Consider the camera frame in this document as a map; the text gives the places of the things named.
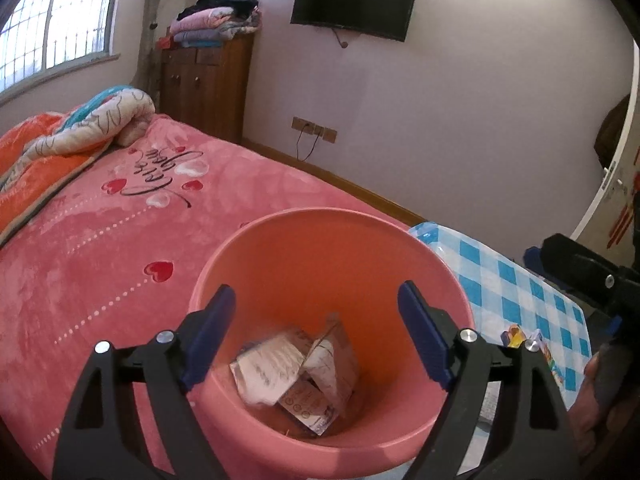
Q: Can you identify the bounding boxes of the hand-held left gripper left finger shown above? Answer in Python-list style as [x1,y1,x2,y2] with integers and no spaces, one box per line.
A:
[52,284,237,480]

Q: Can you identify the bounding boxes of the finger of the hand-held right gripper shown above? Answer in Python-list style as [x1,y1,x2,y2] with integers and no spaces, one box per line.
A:
[602,307,640,348]
[524,232,640,313]

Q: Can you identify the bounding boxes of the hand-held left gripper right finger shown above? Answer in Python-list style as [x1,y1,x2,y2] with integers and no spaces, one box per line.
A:
[397,280,582,480]

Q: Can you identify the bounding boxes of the pink plastic bucket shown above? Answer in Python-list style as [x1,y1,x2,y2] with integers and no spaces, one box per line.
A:
[187,207,477,466]

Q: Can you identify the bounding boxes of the person's right hand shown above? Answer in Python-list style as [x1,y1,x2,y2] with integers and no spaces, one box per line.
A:
[570,352,640,461]

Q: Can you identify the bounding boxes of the red knot decoration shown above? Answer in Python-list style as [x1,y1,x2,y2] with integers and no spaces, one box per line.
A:
[606,172,640,251]

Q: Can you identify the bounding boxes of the blue white checkered tablecloth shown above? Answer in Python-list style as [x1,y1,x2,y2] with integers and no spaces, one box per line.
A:
[407,220,593,431]

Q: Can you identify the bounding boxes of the yellow small packet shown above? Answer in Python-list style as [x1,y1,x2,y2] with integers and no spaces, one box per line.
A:
[501,324,527,349]

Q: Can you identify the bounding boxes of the white door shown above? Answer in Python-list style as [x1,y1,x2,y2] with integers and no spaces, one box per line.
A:
[570,40,640,281]

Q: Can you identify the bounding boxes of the dark brown hanging cloth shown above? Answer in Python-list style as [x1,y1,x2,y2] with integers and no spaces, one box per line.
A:
[593,94,632,171]

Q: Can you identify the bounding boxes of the pink bed blanket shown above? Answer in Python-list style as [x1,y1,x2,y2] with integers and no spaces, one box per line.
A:
[0,112,426,480]

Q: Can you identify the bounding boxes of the wooden cabinet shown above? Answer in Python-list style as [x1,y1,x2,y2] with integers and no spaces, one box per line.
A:
[159,32,255,146]

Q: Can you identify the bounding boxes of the orange patterned quilt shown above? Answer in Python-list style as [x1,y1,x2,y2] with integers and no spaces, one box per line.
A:
[0,85,157,246]

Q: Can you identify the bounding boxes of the sheer curtain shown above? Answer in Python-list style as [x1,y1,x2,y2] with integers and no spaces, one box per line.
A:
[132,0,173,111]

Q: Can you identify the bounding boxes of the stack of folded blankets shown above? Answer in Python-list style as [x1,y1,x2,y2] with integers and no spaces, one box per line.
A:
[160,5,262,51]

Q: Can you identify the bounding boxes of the dark folded clothes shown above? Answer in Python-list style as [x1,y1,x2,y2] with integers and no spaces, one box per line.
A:
[179,0,259,18]

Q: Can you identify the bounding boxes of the barred window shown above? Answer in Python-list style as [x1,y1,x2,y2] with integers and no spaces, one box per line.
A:
[0,0,126,106]

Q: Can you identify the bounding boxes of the black socket cable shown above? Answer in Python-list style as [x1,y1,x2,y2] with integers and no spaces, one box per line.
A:
[295,130,321,162]

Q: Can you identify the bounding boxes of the wall socket row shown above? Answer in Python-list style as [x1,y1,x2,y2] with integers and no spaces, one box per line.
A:
[291,116,338,143]

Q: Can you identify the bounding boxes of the black wall television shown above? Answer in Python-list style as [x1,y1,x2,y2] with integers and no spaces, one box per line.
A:
[290,0,420,43]

